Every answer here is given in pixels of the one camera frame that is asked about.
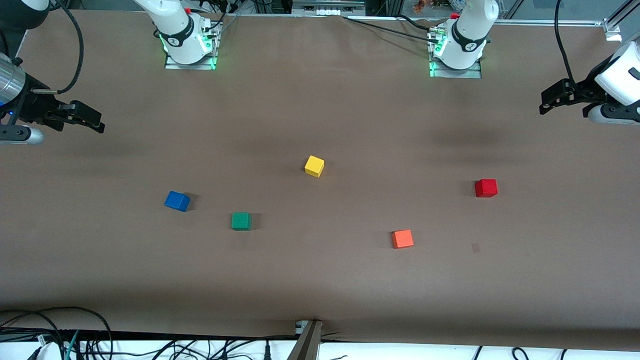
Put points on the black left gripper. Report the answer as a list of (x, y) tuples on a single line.
[(586, 91)]

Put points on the blue wooden block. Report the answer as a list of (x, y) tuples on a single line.
[(177, 201)]

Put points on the white power strip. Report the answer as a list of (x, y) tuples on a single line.
[(327, 7)]

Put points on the green wooden block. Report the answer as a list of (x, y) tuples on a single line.
[(241, 221)]

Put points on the yellow wooden block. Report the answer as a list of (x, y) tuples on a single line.
[(314, 166)]

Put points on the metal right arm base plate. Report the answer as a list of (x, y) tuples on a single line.
[(172, 65)]

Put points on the red wooden block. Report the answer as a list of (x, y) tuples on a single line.
[(486, 188)]

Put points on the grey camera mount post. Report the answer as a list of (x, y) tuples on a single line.
[(306, 342)]

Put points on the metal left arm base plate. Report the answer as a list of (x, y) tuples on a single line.
[(452, 73)]

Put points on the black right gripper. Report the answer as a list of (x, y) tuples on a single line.
[(35, 107)]

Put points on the aluminium frame profile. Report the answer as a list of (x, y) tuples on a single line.
[(617, 22)]

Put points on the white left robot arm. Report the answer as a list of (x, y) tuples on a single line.
[(467, 35)]

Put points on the orange wooden block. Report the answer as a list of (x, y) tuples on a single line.
[(402, 239)]

